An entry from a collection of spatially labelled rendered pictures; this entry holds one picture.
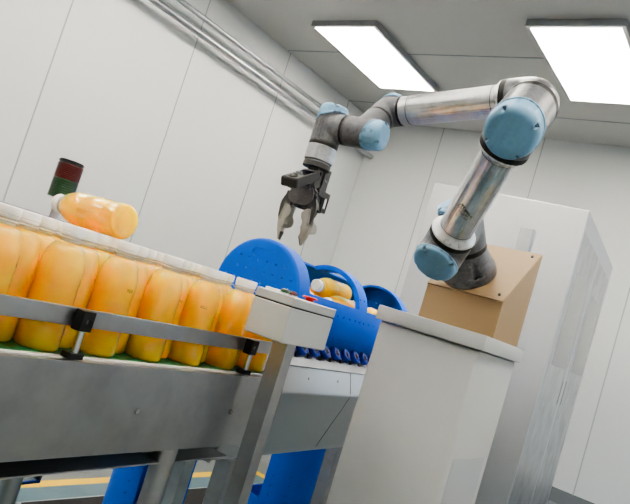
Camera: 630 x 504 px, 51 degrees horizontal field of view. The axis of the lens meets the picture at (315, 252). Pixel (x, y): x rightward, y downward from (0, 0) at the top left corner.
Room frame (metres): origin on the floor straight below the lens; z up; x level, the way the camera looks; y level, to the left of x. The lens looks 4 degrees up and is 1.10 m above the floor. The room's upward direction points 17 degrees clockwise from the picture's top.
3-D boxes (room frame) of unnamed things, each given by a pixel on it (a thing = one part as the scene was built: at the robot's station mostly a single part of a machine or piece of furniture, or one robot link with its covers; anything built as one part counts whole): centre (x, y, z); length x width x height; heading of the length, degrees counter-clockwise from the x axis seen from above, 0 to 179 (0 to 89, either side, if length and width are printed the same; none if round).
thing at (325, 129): (1.66, 0.06, 1.54); 0.09 x 0.08 x 0.11; 62
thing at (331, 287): (2.24, -0.09, 1.16); 0.19 x 0.07 x 0.07; 150
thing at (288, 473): (3.09, -0.17, 0.59); 0.28 x 0.28 x 0.88
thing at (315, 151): (1.66, 0.06, 1.46); 0.08 x 0.08 x 0.05
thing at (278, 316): (1.51, 0.00, 1.05); 0.20 x 0.10 x 0.10; 150
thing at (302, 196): (1.67, 0.06, 1.38); 0.09 x 0.08 x 0.12; 150
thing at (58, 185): (1.68, 0.66, 1.18); 0.06 x 0.06 x 0.05
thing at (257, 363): (1.64, 0.07, 0.99); 0.07 x 0.07 x 0.19
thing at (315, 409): (2.74, -0.38, 0.79); 2.17 x 0.29 x 0.34; 150
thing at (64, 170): (1.68, 0.66, 1.23); 0.06 x 0.06 x 0.04
